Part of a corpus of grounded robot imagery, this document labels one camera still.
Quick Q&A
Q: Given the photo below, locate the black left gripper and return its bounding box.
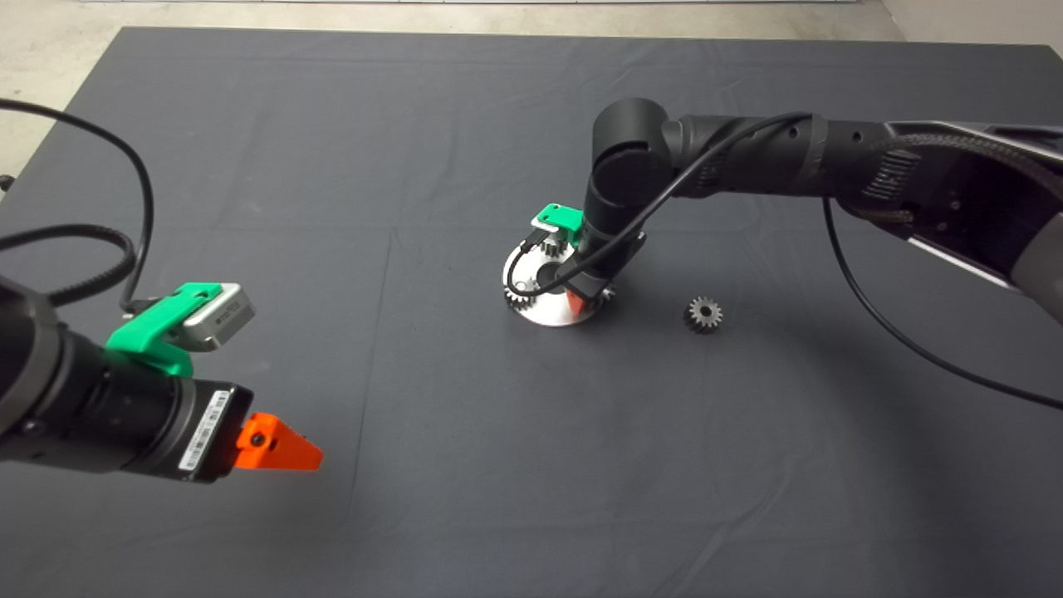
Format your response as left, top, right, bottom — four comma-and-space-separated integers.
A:
66, 336, 324, 484

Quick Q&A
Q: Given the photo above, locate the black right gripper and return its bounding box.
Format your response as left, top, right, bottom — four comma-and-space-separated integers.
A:
558, 218, 647, 316

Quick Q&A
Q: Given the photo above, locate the green left camera mount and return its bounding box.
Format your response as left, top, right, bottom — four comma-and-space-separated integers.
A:
105, 282, 223, 379

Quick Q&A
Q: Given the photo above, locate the thin black left camera cable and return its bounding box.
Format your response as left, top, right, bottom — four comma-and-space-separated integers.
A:
0, 98, 155, 312

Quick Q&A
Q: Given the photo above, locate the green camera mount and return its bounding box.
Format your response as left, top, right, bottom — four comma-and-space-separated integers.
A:
532, 203, 585, 248
105, 282, 223, 379

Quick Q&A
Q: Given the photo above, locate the small dark steel gear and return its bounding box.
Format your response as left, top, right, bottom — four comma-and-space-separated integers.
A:
683, 297, 723, 335

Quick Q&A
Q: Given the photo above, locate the green right camera mount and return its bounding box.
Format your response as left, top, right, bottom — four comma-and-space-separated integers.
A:
532, 203, 585, 248

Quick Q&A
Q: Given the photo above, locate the silver left camera box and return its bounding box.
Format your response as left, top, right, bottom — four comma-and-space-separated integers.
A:
181, 284, 256, 351

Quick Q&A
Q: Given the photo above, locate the black corrugated left cable conduit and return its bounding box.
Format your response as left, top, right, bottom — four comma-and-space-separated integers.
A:
0, 224, 136, 306

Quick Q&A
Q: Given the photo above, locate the round metal plate with hole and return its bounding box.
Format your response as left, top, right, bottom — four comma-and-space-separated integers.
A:
502, 235, 608, 328

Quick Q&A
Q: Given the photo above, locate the dark grey table cloth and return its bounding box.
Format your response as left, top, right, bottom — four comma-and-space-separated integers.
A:
0, 27, 1063, 598

